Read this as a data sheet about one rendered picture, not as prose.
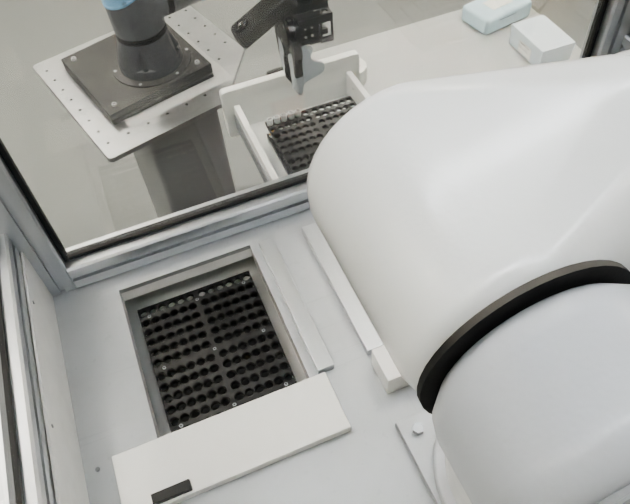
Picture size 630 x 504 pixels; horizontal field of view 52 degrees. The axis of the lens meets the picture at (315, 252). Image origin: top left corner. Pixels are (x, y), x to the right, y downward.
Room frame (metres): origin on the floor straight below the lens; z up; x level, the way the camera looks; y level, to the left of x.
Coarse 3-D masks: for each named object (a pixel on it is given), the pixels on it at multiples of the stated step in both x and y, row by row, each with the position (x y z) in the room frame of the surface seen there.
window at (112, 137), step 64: (0, 0) 0.60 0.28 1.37; (64, 0) 0.62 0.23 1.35; (128, 0) 0.64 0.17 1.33; (192, 0) 0.66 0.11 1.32; (256, 0) 0.68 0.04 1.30; (320, 0) 0.71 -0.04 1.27; (384, 0) 0.73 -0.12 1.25; (448, 0) 0.76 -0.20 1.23; (512, 0) 0.79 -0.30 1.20; (576, 0) 0.83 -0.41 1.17; (0, 64) 0.60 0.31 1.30; (64, 64) 0.61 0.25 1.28; (128, 64) 0.63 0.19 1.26; (192, 64) 0.66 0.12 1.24; (256, 64) 0.68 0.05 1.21; (320, 64) 0.71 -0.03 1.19; (384, 64) 0.73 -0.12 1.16; (448, 64) 0.76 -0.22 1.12; (512, 64) 0.80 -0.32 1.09; (0, 128) 0.59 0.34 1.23; (64, 128) 0.61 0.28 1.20; (128, 128) 0.63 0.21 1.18; (192, 128) 0.65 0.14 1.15; (256, 128) 0.68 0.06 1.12; (320, 128) 0.70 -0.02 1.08; (64, 192) 0.59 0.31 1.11; (128, 192) 0.62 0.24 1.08; (192, 192) 0.64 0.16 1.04; (256, 192) 0.67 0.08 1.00
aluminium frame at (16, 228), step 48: (624, 0) 0.83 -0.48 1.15; (624, 48) 0.84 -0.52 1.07; (0, 144) 0.58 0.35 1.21; (0, 192) 0.56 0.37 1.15; (288, 192) 0.67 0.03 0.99; (0, 240) 0.54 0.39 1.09; (48, 240) 0.57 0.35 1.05; (144, 240) 0.60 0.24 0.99; (192, 240) 0.62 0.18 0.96; (0, 288) 0.46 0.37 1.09; (48, 288) 0.55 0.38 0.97; (48, 480) 0.24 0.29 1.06
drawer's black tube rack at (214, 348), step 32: (160, 320) 0.53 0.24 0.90; (192, 320) 0.52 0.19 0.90; (224, 320) 0.51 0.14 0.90; (256, 320) 0.51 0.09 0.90; (160, 352) 0.47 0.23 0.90; (192, 352) 0.47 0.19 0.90; (224, 352) 0.48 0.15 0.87; (256, 352) 0.48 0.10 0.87; (160, 384) 0.42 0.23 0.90; (192, 384) 0.42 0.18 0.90; (224, 384) 0.41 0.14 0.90; (256, 384) 0.41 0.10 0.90; (288, 384) 0.40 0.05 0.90; (192, 416) 0.38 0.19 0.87
